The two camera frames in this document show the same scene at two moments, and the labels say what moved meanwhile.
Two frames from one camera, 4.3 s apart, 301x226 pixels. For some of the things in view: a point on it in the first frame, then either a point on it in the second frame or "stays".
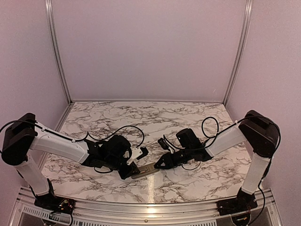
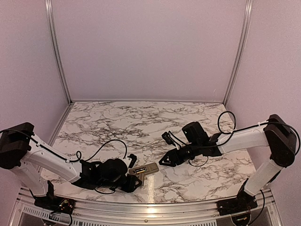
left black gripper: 130,173 -> 130,186
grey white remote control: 146,170 stays
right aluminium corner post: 248,16 stays
